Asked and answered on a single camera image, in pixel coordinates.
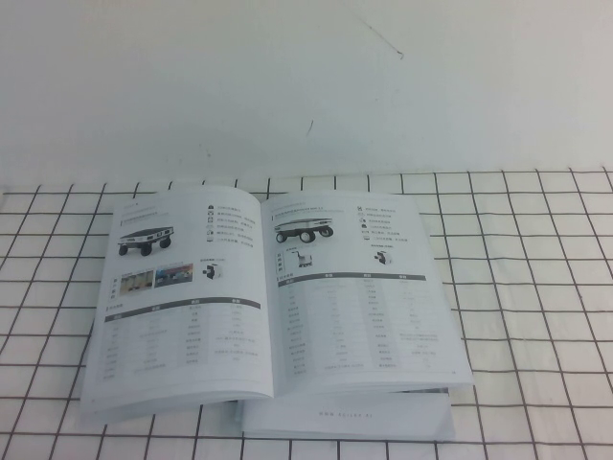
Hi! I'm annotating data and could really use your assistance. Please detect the white black-grid tablecloth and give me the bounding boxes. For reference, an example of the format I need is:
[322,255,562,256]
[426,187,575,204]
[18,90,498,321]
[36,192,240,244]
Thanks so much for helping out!
[0,165,613,460]

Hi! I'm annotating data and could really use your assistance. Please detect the white product catalog book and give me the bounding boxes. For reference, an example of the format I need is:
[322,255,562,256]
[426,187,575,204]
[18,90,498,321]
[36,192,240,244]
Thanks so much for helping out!
[79,184,476,426]

